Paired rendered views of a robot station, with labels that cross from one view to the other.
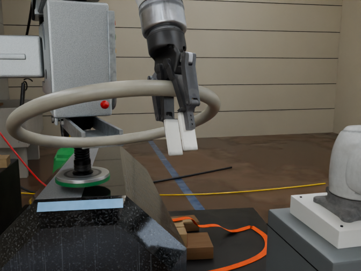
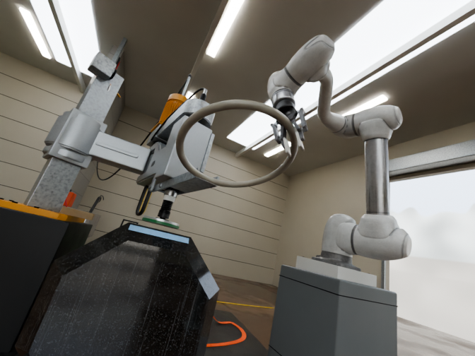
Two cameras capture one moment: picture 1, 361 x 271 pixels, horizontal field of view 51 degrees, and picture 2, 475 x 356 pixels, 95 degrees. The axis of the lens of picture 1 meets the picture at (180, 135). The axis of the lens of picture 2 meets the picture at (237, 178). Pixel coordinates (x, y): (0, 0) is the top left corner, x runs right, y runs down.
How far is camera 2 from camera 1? 0.57 m
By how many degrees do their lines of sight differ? 30
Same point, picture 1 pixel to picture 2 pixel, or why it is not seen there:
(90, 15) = (203, 131)
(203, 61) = (208, 222)
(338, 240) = (337, 272)
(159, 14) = (287, 94)
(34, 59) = (142, 159)
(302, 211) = (307, 263)
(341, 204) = (332, 257)
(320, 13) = (273, 213)
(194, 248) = not seen: hidden behind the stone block
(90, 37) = (198, 141)
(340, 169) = (332, 235)
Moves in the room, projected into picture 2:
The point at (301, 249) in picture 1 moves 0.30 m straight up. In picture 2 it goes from (311, 280) to (318, 218)
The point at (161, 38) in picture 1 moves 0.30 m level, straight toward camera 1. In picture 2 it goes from (288, 102) to (350, 34)
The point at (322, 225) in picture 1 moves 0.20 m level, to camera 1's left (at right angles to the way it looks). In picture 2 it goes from (324, 266) to (287, 257)
